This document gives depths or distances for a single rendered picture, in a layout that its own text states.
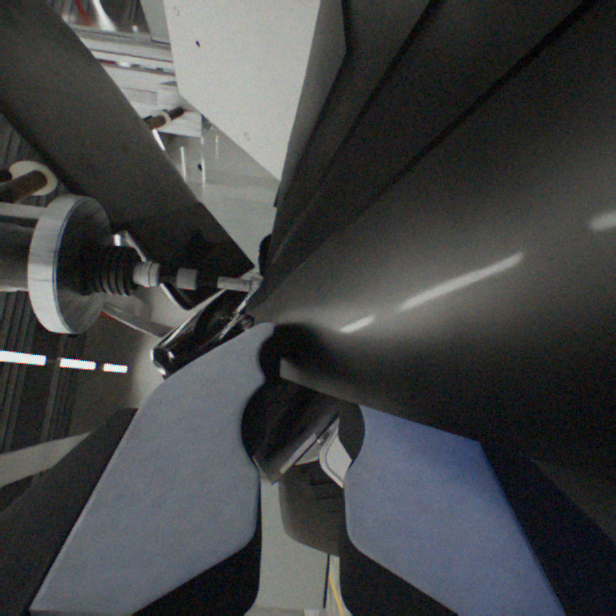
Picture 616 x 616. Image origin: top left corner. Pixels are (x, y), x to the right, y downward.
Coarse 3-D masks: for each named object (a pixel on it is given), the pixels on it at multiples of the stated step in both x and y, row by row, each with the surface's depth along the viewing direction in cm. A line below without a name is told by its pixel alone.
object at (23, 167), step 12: (144, 120) 60; (168, 120) 64; (12, 168) 35; (24, 168) 35; (36, 168) 35; (48, 168) 35; (0, 180) 34; (48, 180) 35; (36, 192) 35; (48, 192) 35
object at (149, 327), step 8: (104, 304) 54; (112, 312) 49; (120, 312) 52; (128, 312) 58; (120, 320) 46; (128, 320) 47; (136, 320) 49; (144, 320) 52; (136, 328) 44; (144, 328) 44; (152, 328) 45; (160, 328) 47; (168, 328) 50; (160, 336) 42
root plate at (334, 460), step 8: (336, 424) 30; (336, 432) 30; (328, 440) 30; (336, 440) 30; (328, 448) 30; (336, 448) 30; (320, 456) 30; (328, 456) 30; (336, 456) 30; (344, 456) 30; (328, 464) 30; (336, 464) 30; (344, 464) 30; (328, 472) 30; (336, 472) 30; (344, 472) 29; (336, 480) 30
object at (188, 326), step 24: (264, 240) 34; (264, 264) 36; (216, 312) 29; (240, 312) 28; (168, 336) 29; (192, 336) 28; (216, 336) 27; (168, 360) 27; (192, 360) 26; (288, 408) 27; (312, 408) 28; (336, 408) 29; (288, 432) 27; (312, 432) 29; (264, 456) 26; (288, 456) 28; (264, 480) 28
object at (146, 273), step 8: (136, 264) 24; (144, 264) 24; (152, 264) 24; (160, 264) 24; (136, 272) 24; (144, 272) 23; (152, 272) 24; (136, 280) 24; (144, 280) 24; (152, 280) 24
